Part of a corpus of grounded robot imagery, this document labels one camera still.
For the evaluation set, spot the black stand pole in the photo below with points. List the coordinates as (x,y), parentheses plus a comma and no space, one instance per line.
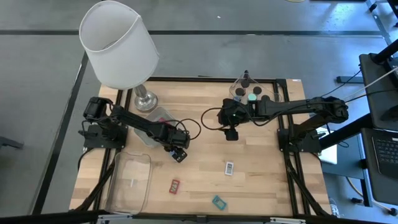
(348,132)

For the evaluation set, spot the teal hourglass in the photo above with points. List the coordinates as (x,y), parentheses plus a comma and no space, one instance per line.
(252,97)

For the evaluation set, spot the black laptop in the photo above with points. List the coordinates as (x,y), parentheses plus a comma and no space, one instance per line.
(385,155)

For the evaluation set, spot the red charger block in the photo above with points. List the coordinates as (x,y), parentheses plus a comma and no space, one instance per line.
(162,119)

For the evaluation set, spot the teal flat digital timer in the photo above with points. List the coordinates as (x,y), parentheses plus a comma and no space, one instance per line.
(219,202)

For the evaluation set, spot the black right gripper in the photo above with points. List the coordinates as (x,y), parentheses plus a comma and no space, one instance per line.
(245,107)

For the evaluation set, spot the large clear plastic bin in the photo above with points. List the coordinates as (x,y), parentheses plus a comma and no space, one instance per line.
(124,199)

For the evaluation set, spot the silver lamp base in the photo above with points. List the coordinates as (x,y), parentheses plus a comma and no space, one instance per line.
(144,99)

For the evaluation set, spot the hourglass with white sand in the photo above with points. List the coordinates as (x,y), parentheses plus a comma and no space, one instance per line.
(265,97)

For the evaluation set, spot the white flat digital timer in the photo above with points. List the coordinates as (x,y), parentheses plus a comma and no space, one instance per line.
(229,168)

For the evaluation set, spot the hourglass with red sand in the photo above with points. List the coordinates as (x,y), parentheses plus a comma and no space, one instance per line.
(245,83)

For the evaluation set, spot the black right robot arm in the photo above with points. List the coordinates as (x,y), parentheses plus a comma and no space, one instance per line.
(295,107)

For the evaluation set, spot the clear dish with red block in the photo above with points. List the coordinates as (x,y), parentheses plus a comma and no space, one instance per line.
(155,115)

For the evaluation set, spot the black aluminium table frame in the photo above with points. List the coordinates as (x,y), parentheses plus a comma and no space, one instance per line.
(202,79)

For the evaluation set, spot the white box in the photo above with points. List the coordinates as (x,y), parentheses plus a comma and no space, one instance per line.
(329,154)

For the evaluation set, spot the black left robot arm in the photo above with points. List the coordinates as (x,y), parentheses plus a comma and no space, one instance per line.
(130,119)

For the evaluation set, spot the black beam with silver brackets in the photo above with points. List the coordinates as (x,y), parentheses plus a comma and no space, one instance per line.
(46,217)

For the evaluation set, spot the red flat digital timer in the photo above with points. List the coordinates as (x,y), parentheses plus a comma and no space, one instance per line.
(174,186)

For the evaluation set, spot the grey furniture leg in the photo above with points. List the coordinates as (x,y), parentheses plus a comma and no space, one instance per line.
(9,142)

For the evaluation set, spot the small clear plastic bin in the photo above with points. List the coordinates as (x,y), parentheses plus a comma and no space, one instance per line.
(273,91)

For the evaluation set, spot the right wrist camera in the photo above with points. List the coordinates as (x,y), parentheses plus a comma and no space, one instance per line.
(233,115)

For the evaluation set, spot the hourglass with blue sand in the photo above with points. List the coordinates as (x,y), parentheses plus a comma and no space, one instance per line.
(239,91)

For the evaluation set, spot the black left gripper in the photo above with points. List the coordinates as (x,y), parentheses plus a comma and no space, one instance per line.
(177,138)

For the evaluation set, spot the black cart shelf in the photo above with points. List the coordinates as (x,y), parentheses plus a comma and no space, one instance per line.
(373,93)

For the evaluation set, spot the white lamp shade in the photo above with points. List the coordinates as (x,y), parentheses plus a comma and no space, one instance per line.
(118,46)

